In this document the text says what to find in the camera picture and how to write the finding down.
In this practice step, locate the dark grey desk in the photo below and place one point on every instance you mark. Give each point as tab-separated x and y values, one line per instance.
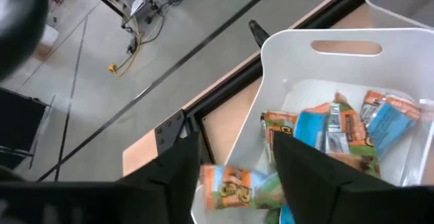
20	125

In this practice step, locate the blue granola bar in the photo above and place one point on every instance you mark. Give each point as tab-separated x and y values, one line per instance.
390	125
273	217
310	129

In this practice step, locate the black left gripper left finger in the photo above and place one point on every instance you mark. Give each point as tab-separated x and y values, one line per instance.
176	176

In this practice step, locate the orange green granola bar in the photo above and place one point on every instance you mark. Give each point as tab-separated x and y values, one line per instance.
279	125
234	186

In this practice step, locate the frosted plastic container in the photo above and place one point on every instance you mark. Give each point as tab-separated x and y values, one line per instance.
400	0

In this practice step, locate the metal equipment cart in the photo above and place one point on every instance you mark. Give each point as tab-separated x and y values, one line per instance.
142	0

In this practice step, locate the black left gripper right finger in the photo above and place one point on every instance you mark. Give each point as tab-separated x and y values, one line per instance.
305	183

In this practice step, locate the white plastic bin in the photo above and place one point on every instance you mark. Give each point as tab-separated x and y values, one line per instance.
295	68

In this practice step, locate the blue orange snack bag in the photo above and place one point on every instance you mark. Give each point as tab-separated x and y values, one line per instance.
352	129

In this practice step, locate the black frame bracket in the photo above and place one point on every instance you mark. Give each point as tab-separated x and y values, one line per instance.
258	32

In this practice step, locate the black aluminium table frame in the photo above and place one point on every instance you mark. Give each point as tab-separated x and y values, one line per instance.
223	90

